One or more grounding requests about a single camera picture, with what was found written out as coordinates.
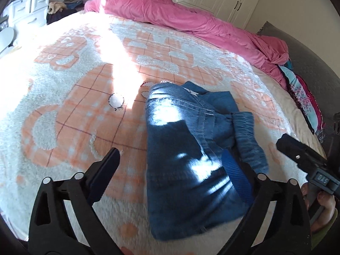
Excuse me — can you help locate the blue denim pants lace trim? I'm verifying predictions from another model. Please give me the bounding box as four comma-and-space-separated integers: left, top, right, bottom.
145, 82, 269, 241

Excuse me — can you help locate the green right sleeve forearm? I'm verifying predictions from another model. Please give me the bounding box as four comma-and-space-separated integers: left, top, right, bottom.
311, 209, 338, 249

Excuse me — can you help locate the right hand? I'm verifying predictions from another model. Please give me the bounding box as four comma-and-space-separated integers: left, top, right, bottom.
301, 182, 338, 233

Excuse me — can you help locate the beige bed sheet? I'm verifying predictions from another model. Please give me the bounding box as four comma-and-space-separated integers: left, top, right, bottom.
252, 66, 326, 158

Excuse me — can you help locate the blue floral pillow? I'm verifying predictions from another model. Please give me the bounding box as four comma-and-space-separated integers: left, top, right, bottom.
278, 60, 324, 134

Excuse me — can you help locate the grey headboard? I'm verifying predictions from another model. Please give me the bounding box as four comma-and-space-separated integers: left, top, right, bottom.
258, 21, 339, 136

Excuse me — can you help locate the white orange fluffy blanket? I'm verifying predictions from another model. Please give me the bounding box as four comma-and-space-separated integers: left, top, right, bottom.
1, 12, 305, 254

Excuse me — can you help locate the pink duvet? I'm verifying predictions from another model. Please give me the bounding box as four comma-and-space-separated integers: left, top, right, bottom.
84, 0, 289, 89

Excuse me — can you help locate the white drawer cabinet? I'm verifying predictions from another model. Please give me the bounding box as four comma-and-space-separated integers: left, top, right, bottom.
1, 0, 50, 32

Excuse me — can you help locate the clothes pile on chair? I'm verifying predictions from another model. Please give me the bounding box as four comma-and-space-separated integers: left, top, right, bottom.
46, 0, 85, 25

